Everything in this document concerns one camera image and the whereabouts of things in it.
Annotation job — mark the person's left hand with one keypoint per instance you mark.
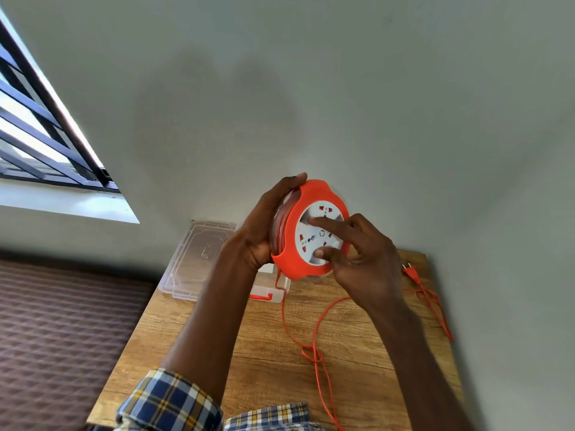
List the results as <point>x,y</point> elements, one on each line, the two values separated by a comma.
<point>256,233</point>

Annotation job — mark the person's right hand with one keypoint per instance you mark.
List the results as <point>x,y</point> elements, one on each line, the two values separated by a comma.
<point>373,269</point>

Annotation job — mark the person's left thumb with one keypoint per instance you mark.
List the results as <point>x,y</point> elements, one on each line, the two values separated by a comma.
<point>283,186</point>

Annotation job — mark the person's right thumb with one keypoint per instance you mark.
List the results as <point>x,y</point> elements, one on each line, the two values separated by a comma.
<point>330,254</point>

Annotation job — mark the person's right forearm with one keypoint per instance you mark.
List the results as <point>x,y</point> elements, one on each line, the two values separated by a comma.
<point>417,368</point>

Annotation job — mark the person's left forearm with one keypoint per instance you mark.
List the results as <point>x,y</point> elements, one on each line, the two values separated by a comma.
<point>211,318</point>

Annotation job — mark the clear plastic storage box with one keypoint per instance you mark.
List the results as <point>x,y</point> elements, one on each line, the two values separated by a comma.
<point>274,287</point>

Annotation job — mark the orange plug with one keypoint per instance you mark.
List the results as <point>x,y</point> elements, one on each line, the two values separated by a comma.
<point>410,273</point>

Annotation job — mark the clear plastic box lid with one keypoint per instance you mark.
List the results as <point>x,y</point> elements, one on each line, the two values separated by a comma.
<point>197,260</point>

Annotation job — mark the blue yellow plaid shirt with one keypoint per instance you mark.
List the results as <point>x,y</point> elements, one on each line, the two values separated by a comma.
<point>170,406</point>

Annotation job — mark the white window sill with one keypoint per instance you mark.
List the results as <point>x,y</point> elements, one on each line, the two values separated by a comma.
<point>63,201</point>

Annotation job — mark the window with dark bars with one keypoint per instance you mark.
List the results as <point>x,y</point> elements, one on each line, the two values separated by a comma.
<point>31,130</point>

